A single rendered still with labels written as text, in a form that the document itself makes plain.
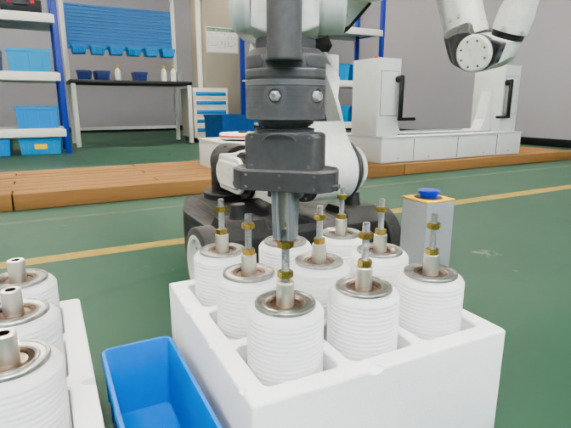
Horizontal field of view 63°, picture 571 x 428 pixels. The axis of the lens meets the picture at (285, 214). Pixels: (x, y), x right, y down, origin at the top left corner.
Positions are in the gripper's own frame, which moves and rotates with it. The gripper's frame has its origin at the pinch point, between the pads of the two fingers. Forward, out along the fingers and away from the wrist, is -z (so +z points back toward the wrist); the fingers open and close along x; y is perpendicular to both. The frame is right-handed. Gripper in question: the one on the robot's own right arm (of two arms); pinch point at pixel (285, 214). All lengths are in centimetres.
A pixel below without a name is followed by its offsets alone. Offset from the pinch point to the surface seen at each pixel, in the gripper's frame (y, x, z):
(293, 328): 4.3, -2.1, -12.3
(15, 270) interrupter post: 2.9, 37.5, -9.7
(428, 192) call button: -39.5, -17.6, -3.9
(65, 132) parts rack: -344, 320, -17
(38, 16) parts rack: -336, 328, 90
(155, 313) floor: -40, 43, -37
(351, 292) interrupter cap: -5.0, -7.5, -11.2
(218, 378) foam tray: 2.5, 8.2, -21.6
